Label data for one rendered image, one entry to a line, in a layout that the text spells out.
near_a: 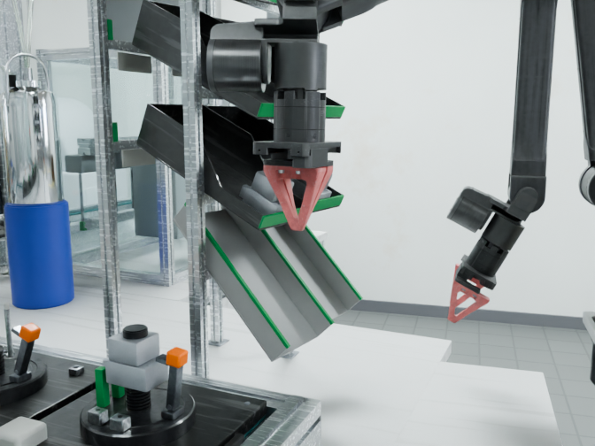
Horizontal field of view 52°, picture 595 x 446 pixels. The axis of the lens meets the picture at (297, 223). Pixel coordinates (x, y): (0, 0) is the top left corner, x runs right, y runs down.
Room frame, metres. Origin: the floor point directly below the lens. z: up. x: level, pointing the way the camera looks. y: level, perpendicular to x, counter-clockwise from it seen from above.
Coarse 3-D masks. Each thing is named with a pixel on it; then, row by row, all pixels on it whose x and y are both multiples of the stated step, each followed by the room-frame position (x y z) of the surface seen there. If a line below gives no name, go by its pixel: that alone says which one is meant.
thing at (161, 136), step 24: (144, 120) 1.00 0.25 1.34; (168, 120) 0.97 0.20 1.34; (216, 120) 1.09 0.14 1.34; (144, 144) 1.01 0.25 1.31; (168, 144) 0.97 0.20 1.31; (216, 144) 1.09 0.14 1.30; (240, 144) 1.06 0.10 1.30; (216, 168) 1.04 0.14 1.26; (240, 168) 1.06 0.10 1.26; (216, 192) 0.92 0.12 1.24; (240, 216) 0.89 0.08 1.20; (264, 216) 0.87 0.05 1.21
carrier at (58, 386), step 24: (0, 360) 0.82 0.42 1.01; (48, 360) 0.92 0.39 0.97; (72, 360) 0.92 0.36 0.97; (0, 384) 0.78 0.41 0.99; (24, 384) 0.79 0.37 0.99; (48, 384) 0.83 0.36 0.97; (72, 384) 0.83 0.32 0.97; (0, 408) 0.76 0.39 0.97; (24, 408) 0.76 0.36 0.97; (48, 408) 0.76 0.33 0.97
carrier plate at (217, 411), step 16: (80, 400) 0.78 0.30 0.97; (208, 400) 0.78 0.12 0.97; (224, 400) 0.78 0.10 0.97; (240, 400) 0.78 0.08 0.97; (256, 400) 0.78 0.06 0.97; (48, 416) 0.73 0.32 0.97; (64, 416) 0.73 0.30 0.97; (208, 416) 0.73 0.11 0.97; (224, 416) 0.73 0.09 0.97; (240, 416) 0.73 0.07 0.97; (256, 416) 0.75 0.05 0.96; (48, 432) 0.69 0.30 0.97; (64, 432) 0.69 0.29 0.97; (80, 432) 0.69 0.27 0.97; (192, 432) 0.69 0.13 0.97; (208, 432) 0.69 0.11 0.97; (224, 432) 0.69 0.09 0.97; (240, 432) 0.71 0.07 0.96
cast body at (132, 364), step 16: (112, 336) 0.71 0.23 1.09; (128, 336) 0.70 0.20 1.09; (144, 336) 0.71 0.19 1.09; (112, 352) 0.71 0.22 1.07; (128, 352) 0.69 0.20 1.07; (144, 352) 0.70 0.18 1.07; (112, 368) 0.71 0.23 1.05; (128, 368) 0.70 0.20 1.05; (144, 368) 0.69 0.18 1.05; (160, 368) 0.71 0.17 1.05; (128, 384) 0.70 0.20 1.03; (144, 384) 0.69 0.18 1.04
